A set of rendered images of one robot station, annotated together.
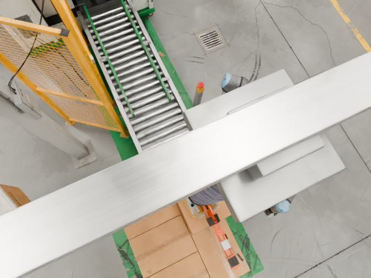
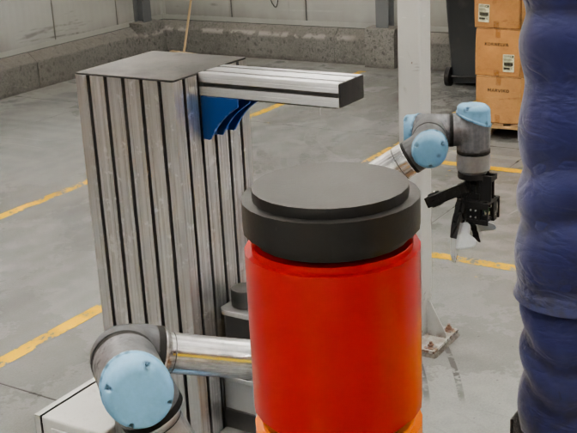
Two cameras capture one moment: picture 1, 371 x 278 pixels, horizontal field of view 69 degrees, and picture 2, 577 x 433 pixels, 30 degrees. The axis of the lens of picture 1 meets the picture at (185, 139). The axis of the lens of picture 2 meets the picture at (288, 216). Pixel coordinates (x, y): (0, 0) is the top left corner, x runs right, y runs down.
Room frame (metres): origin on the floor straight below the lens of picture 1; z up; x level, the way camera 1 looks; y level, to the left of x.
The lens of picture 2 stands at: (1.46, 1.33, 2.43)
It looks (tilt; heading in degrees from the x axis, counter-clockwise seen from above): 19 degrees down; 247
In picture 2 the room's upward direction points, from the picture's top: 3 degrees counter-clockwise
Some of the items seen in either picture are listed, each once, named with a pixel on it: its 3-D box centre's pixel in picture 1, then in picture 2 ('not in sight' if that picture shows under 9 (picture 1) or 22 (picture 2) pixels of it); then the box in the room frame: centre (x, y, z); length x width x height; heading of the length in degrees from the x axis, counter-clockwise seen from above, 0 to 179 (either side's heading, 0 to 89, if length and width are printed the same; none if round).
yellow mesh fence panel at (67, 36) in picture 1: (68, 94); not in sight; (0.96, 1.18, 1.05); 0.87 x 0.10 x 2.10; 86
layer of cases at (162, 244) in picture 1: (180, 235); not in sight; (-0.20, -0.11, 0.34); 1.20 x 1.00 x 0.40; 34
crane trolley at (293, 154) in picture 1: (269, 134); not in sight; (0.21, -0.19, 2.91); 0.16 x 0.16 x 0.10; 34
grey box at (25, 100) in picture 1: (26, 100); not in sight; (0.64, 1.20, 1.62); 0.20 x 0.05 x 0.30; 34
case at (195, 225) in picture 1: (195, 196); not in sight; (0.21, -0.19, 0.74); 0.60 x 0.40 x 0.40; 35
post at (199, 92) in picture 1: (196, 105); not in sight; (1.29, -0.07, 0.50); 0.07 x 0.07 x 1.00; 34
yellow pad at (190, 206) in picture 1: (188, 197); not in sight; (0.16, -0.11, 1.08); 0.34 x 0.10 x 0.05; 35
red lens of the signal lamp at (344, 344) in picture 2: not in sight; (335, 323); (1.34, 1.08, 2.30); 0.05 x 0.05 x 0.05
